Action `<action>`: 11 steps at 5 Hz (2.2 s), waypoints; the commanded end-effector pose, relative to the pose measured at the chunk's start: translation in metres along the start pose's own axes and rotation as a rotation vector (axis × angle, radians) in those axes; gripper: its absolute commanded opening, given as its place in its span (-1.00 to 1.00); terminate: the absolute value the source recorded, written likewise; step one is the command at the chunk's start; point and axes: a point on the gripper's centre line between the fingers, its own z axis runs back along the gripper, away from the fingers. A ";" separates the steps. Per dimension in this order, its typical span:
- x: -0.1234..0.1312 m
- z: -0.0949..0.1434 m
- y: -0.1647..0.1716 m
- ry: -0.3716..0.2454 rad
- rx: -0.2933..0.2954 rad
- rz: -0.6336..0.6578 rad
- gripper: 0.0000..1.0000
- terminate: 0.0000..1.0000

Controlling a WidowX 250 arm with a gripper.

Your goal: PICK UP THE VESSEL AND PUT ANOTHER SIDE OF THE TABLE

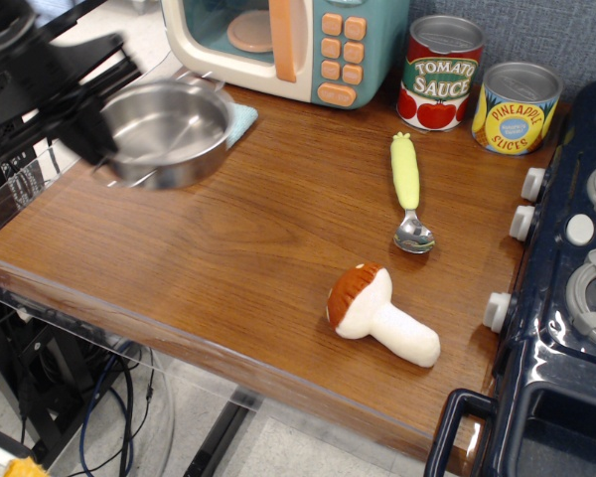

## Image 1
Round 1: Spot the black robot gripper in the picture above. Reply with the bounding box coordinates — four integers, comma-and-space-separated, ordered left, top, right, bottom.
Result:
0, 9, 140, 165

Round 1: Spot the stainless steel pot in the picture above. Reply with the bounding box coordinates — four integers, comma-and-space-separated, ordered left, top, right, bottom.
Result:
92, 79, 235, 190

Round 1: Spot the black computer case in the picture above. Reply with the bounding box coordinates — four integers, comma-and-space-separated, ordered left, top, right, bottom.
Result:
0, 147, 44, 209

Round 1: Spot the light blue folded towel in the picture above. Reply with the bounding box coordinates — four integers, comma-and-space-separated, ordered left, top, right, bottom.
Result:
226, 103, 258, 149

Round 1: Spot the toy microwave oven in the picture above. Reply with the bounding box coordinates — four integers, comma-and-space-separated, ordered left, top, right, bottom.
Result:
161, 0, 409, 109

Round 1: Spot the plush mushroom toy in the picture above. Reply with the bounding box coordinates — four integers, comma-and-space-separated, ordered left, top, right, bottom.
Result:
326, 262, 441, 368

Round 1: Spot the tomato sauce can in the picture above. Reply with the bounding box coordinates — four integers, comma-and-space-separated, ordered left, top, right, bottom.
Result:
396, 15, 485, 131

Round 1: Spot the black table leg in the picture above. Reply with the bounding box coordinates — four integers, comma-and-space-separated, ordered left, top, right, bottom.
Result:
183, 389, 260, 477

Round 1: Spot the pineapple slices can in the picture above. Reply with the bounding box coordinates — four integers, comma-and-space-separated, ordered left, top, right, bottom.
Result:
472, 62, 563, 156

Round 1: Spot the white stove knob middle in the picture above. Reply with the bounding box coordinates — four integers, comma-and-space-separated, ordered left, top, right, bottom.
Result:
510, 206, 535, 241

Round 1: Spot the white stove knob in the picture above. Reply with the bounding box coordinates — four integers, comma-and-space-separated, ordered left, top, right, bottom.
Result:
483, 292, 512, 334
521, 167, 546, 203
510, 206, 535, 241

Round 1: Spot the white stove knob upper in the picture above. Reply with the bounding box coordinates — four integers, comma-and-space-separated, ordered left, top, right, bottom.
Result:
521, 167, 546, 203

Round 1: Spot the white stove knob lower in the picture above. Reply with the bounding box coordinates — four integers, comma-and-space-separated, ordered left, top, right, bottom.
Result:
483, 292, 512, 334

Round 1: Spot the dark blue toy stove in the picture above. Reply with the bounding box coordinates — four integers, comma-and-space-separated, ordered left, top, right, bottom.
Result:
424, 81, 596, 476

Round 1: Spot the blue floor cable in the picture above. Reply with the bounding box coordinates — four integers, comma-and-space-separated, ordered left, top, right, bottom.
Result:
78, 347, 135, 477

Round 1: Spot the green handled metal spoon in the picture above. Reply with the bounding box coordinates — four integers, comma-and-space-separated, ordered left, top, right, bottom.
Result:
390, 132, 435, 254

